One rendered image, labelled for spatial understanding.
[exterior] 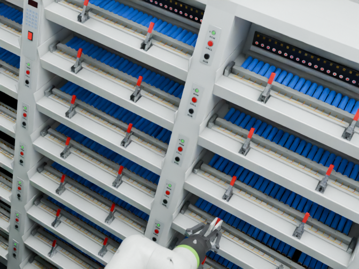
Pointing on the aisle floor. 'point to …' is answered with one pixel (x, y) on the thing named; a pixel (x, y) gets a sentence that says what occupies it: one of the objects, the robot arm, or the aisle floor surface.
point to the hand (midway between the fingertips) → (215, 225)
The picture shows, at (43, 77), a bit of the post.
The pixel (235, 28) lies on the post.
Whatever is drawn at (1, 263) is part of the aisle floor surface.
